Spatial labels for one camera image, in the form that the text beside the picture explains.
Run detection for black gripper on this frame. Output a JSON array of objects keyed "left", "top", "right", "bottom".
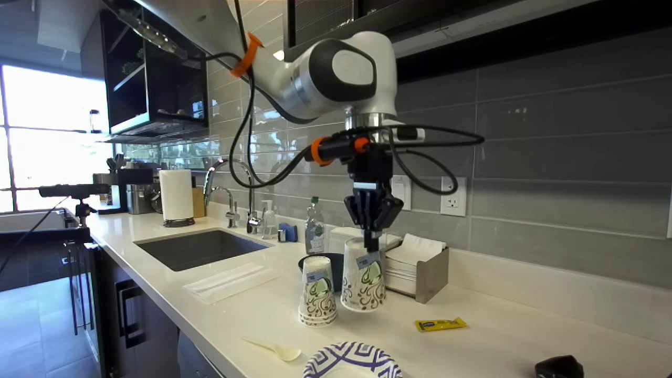
[{"left": 342, "top": 149, "right": 405, "bottom": 253}]

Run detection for small black object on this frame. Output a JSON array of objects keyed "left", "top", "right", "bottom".
[{"left": 534, "top": 352, "right": 586, "bottom": 378}]

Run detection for patterned paper cup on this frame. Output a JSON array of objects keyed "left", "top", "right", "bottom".
[
  {"left": 339, "top": 240, "right": 388, "bottom": 315},
  {"left": 299, "top": 253, "right": 340, "bottom": 328}
]

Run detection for bright window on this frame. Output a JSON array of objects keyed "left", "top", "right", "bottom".
[{"left": 0, "top": 61, "right": 113, "bottom": 213}]

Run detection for black wrist camera orange bands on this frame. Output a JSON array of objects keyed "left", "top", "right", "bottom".
[{"left": 307, "top": 124, "right": 429, "bottom": 165}]

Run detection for grey napkin holder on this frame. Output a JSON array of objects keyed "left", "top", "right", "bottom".
[{"left": 383, "top": 243, "right": 452, "bottom": 305}]

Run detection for white plastic spoon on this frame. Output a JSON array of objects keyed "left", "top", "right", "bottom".
[{"left": 243, "top": 335, "right": 305, "bottom": 364}]

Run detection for dark open shelf cabinet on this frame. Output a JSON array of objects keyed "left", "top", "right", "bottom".
[{"left": 98, "top": 6, "right": 211, "bottom": 145}]

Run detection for white light switch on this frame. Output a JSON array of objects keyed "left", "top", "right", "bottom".
[{"left": 391, "top": 172, "right": 413, "bottom": 211}]

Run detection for white power outlet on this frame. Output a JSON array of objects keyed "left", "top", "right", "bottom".
[{"left": 439, "top": 175, "right": 469, "bottom": 218}]

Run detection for blue sponge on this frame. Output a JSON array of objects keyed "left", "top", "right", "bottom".
[{"left": 276, "top": 220, "right": 300, "bottom": 245}]

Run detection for looped black camera cable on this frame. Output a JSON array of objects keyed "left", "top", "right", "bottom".
[{"left": 391, "top": 124, "right": 487, "bottom": 198}]

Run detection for dark base cabinet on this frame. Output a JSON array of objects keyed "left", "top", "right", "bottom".
[{"left": 90, "top": 243, "right": 234, "bottom": 378}]

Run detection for black camera on tripod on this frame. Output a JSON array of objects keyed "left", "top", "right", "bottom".
[{"left": 37, "top": 183, "right": 113, "bottom": 226}]

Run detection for black side table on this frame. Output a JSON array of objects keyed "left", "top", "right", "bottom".
[{"left": 0, "top": 208, "right": 97, "bottom": 291}]

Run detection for clear soap dispenser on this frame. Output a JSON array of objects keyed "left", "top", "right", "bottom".
[{"left": 258, "top": 198, "right": 278, "bottom": 242}]

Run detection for white paper towel roll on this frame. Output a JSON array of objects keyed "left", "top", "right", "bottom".
[{"left": 158, "top": 167, "right": 197, "bottom": 229}]

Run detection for blue patterned paper plate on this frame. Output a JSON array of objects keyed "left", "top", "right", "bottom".
[{"left": 300, "top": 339, "right": 405, "bottom": 378}]

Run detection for steel kitchen sink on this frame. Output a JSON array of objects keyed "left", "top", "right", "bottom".
[{"left": 133, "top": 229, "right": 272, "bottom": 272}]

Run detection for small chrome tap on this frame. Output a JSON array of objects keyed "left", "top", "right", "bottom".
[{"left": 220, "top": 184, "right": 241, "bottom": 231}]

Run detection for white paper napkins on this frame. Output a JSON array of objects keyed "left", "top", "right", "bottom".
[{"left": 384, "top": 231, "right": 449, "bottom": 295}]

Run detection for dark overhead cabinet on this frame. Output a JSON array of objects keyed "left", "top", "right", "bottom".
[{"left": 281, "top": 0, "right": 672, "bottom": 86}]

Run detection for chrome arched faucet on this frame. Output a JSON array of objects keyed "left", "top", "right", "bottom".
[{"left": 202, "top": 156, "right": 263, "bottom": 238}]

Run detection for black coffee machine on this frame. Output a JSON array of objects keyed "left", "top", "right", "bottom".
[{"left": 105, "top": 154, "right": 162, "bottom": 217}]

